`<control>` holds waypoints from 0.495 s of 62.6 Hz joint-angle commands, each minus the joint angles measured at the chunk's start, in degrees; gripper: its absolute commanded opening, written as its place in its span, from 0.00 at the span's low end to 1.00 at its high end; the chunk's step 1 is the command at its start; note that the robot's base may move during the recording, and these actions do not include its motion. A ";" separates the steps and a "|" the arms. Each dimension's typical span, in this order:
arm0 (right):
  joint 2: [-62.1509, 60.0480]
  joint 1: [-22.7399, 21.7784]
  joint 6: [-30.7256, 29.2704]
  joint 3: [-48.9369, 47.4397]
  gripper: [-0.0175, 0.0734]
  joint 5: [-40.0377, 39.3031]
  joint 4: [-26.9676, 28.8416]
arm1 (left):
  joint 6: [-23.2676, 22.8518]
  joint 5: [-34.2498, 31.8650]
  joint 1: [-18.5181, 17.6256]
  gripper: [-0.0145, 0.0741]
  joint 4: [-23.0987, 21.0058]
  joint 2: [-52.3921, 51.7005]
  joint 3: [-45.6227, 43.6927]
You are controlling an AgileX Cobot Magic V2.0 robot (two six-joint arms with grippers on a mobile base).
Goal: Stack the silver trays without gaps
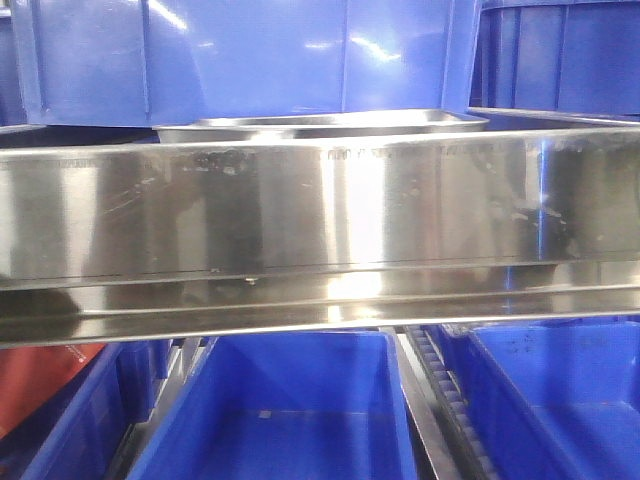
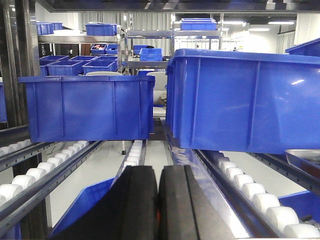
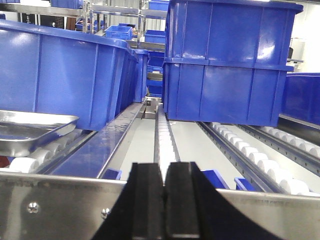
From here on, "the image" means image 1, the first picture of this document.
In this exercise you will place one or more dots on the silver metal tray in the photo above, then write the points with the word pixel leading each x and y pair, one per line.
pixel 332 125

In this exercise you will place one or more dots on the blue bin lower middle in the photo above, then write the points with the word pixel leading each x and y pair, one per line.
pixel 313 405

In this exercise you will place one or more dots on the white roller conveyor track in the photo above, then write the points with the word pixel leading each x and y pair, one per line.
pixel 465 448

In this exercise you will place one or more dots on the blue bin lower right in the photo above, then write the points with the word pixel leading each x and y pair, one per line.
pixel 551 400

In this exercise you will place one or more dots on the large blue bin upper middle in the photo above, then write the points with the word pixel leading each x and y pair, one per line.
pixel 147 63

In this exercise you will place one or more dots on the blue bin lower left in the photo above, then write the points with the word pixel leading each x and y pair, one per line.
pixel 76 434

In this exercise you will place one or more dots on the blue bin upper right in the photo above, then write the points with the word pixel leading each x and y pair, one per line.
pixel 567 56

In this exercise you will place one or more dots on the red object lower left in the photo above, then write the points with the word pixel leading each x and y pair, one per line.
pixel 32 375

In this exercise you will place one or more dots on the stainless steel shelf front rail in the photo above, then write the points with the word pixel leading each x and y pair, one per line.
pixel 127 242

